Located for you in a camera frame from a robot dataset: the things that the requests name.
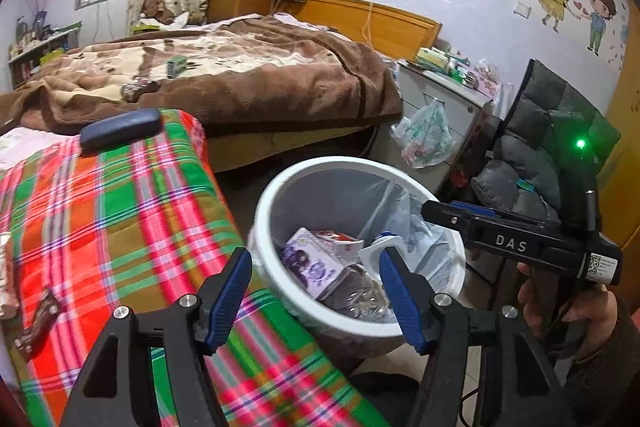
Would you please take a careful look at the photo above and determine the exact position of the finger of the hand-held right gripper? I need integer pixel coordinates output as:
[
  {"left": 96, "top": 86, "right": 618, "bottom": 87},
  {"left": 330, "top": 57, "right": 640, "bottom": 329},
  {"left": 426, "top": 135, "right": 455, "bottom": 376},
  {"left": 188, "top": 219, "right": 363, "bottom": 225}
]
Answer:
[
  {"left": 447, "top": 201, "right": 562, "bottom": 228},
  {"left": 421, "top": 200, "right": 586, "bottom": 264}
]

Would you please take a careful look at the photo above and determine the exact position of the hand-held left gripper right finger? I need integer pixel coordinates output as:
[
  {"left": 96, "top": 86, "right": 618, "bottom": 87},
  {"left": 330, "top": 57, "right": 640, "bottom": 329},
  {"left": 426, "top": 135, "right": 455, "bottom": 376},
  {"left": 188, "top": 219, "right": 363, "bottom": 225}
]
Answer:
[{"left": 378, "top": 247, "right": 581, "bottom": 427}]

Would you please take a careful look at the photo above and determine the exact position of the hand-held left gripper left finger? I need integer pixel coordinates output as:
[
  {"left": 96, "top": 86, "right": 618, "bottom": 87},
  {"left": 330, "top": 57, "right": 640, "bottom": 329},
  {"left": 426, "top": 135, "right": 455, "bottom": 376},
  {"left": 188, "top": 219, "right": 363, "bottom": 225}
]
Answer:
[{"left": 60, "top": 247, "right": 253, "bottom": 427}]

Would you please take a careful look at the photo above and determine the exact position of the clear plastic packaging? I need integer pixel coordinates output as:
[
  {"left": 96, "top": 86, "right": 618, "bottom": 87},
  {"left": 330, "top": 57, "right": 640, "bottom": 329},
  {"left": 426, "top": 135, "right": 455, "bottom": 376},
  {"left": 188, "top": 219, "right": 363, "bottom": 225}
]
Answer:
[{"left": 320, "top": 264, "right": 403, "bottom": 324}]

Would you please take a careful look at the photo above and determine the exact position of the purple drink carton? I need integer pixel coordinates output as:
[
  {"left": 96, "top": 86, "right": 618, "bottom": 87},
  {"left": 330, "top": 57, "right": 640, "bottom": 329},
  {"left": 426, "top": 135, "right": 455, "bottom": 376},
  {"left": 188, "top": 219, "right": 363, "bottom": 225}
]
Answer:
[{"left": 280, "top": 227, "right": 351, "bottom": 298}]

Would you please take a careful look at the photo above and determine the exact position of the white round trash bin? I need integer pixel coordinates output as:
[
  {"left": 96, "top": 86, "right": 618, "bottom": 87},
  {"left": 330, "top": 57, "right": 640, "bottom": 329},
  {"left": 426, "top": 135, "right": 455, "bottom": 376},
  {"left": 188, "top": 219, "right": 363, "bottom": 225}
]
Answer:
[{"left": 247, "top": 157, "right": 468, "bottom": 353}]

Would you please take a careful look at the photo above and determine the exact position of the person's right forearm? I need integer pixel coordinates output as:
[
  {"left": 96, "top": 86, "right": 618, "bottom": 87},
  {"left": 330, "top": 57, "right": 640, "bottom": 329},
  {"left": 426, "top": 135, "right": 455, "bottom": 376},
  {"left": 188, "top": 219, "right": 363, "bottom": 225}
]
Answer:
[{"left": 562, "top": 294, "right": 640, "bottom": 427}]

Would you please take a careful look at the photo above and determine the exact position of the person's right hand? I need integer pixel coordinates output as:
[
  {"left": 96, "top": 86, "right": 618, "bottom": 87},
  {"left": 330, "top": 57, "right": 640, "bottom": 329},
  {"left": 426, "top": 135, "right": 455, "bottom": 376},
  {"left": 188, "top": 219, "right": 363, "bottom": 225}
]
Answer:
[{"left": 516, "top": 261, "right": 623, "bottom": 360}]

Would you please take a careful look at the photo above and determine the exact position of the yellow wooden door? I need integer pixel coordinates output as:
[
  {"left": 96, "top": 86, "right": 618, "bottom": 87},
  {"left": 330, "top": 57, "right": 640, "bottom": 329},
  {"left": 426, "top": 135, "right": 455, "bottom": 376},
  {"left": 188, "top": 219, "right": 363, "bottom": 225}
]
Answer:
[{"left": 602, "top": 0, "right": 640, "bottom": 248}]

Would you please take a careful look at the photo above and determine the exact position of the clear bin liner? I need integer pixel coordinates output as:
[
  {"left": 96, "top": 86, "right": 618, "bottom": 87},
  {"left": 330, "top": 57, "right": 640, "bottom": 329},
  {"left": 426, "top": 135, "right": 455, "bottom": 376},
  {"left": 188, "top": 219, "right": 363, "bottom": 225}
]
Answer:
[{"left": 360, "top": 182, "right": 453, "bottom": 290}]

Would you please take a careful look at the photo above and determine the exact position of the grey cushioned chair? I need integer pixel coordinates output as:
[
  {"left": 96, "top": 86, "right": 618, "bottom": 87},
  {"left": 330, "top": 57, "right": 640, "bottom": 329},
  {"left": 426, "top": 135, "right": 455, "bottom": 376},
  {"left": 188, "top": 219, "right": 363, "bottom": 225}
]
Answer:
[{"left": 472, "top": 59, "right": 621, "bottom": 228}]

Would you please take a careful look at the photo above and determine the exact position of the printed plastic bag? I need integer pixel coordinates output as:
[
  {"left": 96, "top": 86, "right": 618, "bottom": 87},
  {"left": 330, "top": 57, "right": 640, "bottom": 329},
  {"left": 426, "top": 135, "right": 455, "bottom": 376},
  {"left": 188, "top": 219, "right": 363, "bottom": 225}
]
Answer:
[{"left": 390, "top": 101, "right": 456, "bottom": 168}]

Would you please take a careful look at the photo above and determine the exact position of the red green plaid cloth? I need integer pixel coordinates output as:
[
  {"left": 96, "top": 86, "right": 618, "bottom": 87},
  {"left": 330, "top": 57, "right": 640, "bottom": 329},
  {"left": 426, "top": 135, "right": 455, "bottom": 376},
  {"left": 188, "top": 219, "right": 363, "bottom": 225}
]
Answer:
[{"left": 0, "top": 109, "right": 396, "bottom": 427}]

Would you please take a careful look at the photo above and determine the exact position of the white nightstand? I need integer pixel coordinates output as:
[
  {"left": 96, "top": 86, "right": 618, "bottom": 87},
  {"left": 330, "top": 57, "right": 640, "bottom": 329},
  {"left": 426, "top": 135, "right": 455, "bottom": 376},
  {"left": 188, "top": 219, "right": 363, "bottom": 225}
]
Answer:
[{"left": 395, "top": 57, "right": 496, "bottom": 202}]

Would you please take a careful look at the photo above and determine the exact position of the pile of small boxes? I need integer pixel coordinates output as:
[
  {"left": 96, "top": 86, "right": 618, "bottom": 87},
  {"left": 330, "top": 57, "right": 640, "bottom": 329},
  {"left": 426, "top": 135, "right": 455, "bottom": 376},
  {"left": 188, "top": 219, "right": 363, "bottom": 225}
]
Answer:
[{"left": 415, "top": 47, "right": 502, "bottom": 98}]

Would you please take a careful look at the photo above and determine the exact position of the brown snack wrapper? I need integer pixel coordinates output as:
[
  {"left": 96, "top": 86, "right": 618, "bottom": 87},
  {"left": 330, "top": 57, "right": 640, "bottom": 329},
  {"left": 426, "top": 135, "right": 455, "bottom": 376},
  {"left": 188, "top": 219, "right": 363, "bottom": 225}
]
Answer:
[{"left": 15, "top": 287, "right": 62, "bottom": 360}]

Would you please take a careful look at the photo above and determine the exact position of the wooden headboard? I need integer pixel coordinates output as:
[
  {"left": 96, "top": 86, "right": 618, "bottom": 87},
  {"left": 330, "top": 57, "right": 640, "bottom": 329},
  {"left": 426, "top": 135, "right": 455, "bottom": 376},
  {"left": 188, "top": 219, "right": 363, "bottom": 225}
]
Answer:
[{"left": 272, "top": 0, "right": 443, "bottom": 62}]

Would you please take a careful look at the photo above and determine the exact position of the dark blue glasses case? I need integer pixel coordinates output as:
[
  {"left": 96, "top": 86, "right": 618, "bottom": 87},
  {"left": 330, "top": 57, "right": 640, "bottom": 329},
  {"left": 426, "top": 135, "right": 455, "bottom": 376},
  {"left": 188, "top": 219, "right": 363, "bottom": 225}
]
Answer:
[{"left": 80, "top": 108, "right": 163, "bottom": 154}]

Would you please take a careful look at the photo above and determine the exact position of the brown plush blanket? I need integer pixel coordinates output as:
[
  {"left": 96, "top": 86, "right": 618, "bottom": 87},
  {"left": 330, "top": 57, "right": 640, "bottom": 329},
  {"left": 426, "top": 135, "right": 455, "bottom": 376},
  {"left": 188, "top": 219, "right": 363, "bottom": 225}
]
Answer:
[{"left": 0, "top": 13, "right": 403, "bottom": 142}]

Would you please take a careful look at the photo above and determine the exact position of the dark snack packet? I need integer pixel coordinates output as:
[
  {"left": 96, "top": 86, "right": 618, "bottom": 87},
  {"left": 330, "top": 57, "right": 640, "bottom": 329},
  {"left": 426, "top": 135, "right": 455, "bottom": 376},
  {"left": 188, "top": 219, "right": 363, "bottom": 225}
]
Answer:
[{"left": 121, "top": 77, "right": 161, "bottom": 102}]

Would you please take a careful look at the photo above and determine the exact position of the small green box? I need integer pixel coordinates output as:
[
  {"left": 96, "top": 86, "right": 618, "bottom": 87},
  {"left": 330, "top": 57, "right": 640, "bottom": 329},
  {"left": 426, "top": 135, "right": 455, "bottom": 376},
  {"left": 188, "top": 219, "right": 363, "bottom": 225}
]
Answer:
[{"left": 167, "top": 56, "right": 193, "bottom": 78}]

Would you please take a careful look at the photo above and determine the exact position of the brown teddy bear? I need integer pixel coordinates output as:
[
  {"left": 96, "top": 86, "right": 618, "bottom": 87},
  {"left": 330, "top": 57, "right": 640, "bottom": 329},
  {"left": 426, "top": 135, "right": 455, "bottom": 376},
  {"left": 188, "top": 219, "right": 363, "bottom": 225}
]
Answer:
[{"left": 140, "top": 0, "right": 176, "bottom": 25}]

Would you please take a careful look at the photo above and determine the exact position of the cluttered shelf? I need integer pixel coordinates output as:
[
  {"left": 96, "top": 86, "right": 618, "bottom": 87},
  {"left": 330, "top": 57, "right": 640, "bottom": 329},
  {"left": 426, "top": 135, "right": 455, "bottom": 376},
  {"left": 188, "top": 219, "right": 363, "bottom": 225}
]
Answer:
[{"left": 7, "top": 21, "right": 83, "bottom": 90}]

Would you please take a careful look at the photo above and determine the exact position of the black floor cable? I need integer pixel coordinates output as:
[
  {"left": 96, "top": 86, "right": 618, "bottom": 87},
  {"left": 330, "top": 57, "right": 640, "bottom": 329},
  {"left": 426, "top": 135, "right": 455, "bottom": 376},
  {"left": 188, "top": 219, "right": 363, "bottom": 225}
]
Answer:
[{"left": 459, "top": 386, "right": 482, "bottom": 414}]

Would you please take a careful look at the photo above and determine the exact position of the cartoon children wall sticker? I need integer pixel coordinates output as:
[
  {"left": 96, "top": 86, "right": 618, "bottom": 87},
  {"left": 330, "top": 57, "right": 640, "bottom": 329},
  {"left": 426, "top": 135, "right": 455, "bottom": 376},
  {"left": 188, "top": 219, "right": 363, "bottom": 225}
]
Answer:
[{"left": 537, "top": 0, "right": 618, "bottom": 56}]

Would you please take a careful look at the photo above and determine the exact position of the yellow cord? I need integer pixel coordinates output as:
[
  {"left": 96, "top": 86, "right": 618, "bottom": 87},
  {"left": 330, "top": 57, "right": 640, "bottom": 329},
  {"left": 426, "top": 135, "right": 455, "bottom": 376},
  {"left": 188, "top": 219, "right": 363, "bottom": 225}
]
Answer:
[{"left": 364, "top": 2, "right": 377, "bottom": 54}]

